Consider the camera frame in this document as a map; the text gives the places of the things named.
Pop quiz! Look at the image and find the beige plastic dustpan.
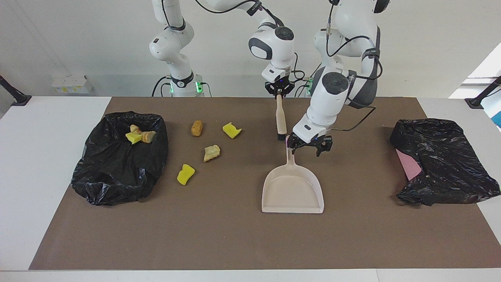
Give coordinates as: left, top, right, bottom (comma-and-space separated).
261, 135, 325, 214

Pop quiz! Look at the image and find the curled yellow sponge piece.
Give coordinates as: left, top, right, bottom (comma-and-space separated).
222, 122, 242, 139

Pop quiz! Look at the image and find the black trash bag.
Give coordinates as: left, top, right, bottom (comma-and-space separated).
71, 111, 169, 206
390, 118, 501, 207

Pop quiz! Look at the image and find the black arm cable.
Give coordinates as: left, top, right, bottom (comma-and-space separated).
326, 0, 383, 132
194, 0, 306, 82

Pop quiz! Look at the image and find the black camera stand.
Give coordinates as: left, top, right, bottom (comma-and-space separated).
0, 74, 32, 107
465, 76, 501, 110

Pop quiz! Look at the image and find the white wall socket strip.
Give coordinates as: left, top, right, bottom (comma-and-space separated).
51, 74, 94, 94

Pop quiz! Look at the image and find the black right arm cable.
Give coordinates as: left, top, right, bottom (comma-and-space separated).
194, 0, 306, 82

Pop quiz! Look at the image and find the beige hand brush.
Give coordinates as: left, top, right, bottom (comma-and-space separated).
275, 94, 288, 141

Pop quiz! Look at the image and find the pink bin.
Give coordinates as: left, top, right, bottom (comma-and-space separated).
395, 148, 423, 181

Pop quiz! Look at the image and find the brown table mat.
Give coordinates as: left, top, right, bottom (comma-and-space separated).
29, 96, 501, 271

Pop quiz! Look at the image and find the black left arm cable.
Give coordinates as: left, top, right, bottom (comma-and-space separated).
326, 0, 383, 132

